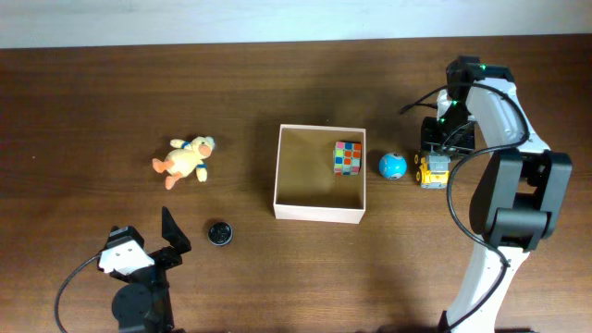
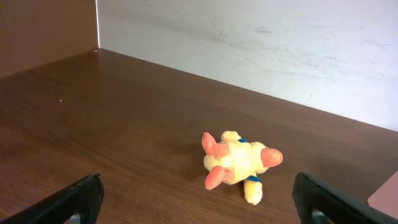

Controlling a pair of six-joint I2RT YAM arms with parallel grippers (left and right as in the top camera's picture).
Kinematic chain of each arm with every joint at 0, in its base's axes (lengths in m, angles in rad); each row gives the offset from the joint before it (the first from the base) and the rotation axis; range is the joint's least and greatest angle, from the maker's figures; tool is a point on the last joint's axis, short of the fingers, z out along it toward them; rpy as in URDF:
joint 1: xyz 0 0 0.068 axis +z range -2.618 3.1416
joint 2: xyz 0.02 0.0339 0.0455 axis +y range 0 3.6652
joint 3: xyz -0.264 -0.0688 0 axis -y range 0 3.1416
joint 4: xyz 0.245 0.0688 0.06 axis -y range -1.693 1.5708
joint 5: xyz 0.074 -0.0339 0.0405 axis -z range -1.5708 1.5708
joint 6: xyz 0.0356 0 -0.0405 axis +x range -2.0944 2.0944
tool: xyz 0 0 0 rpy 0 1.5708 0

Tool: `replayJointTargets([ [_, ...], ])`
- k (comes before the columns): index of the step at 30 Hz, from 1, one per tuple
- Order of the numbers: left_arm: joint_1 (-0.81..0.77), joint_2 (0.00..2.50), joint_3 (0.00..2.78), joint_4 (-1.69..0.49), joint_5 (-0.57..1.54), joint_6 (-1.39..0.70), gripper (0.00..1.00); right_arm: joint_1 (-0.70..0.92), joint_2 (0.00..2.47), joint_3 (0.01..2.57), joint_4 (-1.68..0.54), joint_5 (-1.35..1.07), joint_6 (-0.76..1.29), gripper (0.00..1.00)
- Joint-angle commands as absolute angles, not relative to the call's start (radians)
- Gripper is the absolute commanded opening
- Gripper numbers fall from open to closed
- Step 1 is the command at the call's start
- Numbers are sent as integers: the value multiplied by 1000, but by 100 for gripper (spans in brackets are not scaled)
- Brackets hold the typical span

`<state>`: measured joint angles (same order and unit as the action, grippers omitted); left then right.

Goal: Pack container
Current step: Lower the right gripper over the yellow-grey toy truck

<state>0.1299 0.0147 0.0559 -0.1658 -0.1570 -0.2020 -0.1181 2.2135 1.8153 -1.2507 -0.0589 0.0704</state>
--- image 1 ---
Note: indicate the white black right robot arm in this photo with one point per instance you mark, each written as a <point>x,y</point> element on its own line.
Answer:
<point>517,201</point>

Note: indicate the yellow plush duck toy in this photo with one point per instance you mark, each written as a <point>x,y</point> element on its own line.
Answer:
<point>185,158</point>

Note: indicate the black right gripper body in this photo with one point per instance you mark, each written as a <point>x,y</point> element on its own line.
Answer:
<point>444,148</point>

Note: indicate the black round lid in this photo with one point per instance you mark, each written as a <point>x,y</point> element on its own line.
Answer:
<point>220,234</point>

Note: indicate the blue white ball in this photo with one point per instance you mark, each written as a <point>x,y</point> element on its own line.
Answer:
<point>392,166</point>

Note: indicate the yellow grey toy truck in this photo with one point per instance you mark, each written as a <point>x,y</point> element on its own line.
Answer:
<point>433,170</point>

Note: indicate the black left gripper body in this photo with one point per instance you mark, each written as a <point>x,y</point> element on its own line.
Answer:
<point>166,258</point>

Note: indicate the pink cardboard box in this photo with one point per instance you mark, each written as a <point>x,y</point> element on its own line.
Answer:
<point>306,185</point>

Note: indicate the colourful puzzle cube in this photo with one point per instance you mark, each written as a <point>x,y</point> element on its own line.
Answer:
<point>347,158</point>

